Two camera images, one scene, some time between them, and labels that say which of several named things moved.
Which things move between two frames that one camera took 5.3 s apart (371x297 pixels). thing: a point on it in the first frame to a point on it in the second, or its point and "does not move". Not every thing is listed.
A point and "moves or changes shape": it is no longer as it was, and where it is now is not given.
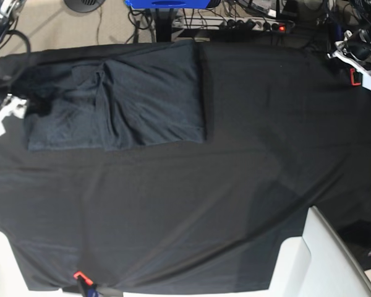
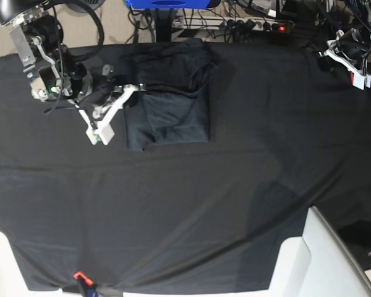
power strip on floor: (232, 23) does not move
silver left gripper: (13, 106) to (98, 92)
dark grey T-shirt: (149, 96) moves or changes shape
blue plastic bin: (169, 4) does not move
